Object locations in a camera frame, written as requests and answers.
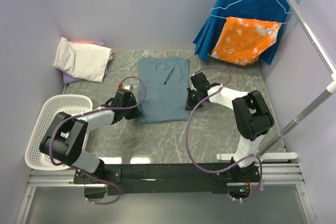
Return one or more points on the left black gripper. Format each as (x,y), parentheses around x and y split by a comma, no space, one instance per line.
(136,113)

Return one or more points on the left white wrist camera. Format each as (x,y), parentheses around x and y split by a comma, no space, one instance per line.
(126,87)

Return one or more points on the grey-blue t shirt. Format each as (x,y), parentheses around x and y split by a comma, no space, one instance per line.
(164,92)

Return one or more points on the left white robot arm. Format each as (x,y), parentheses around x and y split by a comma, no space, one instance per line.
(66,135)

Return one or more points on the white plastic laundry basket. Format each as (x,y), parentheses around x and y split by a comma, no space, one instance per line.
(70,103)

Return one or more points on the light blue wire hanger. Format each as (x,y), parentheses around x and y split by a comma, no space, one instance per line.
(268,10)

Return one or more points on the white folded t shirt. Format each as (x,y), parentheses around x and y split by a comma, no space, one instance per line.
(83,61)

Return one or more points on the blue pleated skirt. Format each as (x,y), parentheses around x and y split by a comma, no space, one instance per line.
(208,36)

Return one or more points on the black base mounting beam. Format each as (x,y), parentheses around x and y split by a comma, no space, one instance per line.
(171,178)

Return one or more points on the aluminium rail frame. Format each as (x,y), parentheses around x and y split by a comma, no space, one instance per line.
(273,174)

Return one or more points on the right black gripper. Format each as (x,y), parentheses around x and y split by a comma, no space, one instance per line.
(190,105)

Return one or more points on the pink folded t shirt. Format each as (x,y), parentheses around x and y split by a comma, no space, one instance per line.
(89,42)

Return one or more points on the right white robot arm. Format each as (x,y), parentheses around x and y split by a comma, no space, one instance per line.
(252,114)

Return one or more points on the silver clothes rack frame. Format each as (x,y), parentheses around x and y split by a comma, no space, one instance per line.
(327,93)

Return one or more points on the orange white tie-dye cloth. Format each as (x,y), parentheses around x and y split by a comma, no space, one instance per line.
(242,40)

